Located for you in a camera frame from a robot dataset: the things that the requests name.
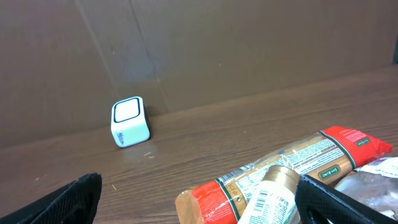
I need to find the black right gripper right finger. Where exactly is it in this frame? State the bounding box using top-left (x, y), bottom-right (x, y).
top-left (295, 175), bottom-right (397, 224)

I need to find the white tube gold cap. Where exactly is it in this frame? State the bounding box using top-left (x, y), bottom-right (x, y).
top-left (238, 165), bottom-right (300, 224)

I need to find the brown cardboard backdrop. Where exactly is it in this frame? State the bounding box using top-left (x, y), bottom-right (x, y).
top-left (1, 0), bottom-right (397, 146)

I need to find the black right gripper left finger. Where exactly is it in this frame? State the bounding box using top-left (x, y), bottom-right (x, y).
top-left (1, 173), bottom-right (102, 224)

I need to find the red orange pasta package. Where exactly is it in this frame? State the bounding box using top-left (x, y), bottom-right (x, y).
top-left (175, 126), bottom-right (392, 223)

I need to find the beige plastic pouch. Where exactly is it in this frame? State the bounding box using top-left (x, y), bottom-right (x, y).
top-left (335, 157), bottom-right (397, 220)

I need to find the white barcode scanner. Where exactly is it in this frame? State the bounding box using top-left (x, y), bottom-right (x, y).
top-left (111, 96), bottom-right (150, 148)

